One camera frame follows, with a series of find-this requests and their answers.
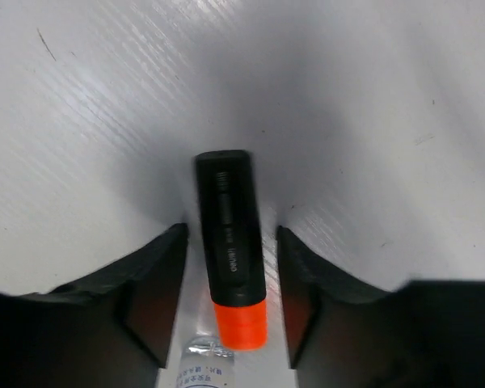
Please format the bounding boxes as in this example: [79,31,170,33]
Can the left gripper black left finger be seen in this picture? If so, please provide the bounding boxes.
[0,223,188,387]

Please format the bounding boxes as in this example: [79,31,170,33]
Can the orange cap black highlighter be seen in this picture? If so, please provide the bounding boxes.
[194,150,268,352]

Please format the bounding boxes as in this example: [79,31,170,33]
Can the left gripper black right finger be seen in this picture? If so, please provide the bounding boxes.
[276,227,485,387]

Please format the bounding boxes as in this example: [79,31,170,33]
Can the small clear glue bottle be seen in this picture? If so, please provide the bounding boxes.
[175,336,235,388]

